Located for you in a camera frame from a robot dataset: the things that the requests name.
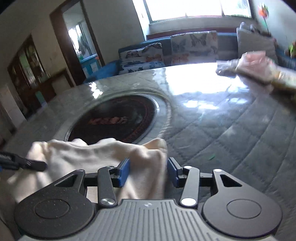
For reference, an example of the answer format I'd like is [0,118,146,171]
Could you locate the cream white garment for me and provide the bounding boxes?
[3,138,168,202]

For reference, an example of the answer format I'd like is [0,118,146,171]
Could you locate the white refrigerator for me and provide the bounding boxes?
[1,85,26,128]

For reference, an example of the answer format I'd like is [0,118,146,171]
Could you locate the dark wooden display cabinet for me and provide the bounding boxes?
[8,36,74,113]

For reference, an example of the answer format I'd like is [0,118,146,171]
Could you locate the black round induction cooktop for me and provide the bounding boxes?
[65,95,159,145]

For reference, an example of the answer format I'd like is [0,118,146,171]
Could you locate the left butterfly print cushion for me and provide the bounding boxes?
[119,43,165,75]

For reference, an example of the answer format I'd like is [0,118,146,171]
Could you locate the butterfly print cushion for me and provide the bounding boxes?
[119,43,165,75]
[171,31,219,65]

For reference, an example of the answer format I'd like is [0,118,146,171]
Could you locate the right butterfly print cushion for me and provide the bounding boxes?
[171,31,219,65]

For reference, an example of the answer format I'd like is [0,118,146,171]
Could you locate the blue sofa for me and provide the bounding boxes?
[84,30,295,83]

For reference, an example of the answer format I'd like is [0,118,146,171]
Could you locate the grey white pillow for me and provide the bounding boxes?
[236,22,278,64]

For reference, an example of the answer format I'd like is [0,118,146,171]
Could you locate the bright window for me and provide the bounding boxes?
[144,0,252,23]

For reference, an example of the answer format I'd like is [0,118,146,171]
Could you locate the dark wooden door frame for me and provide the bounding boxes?
[50,1,105,85]

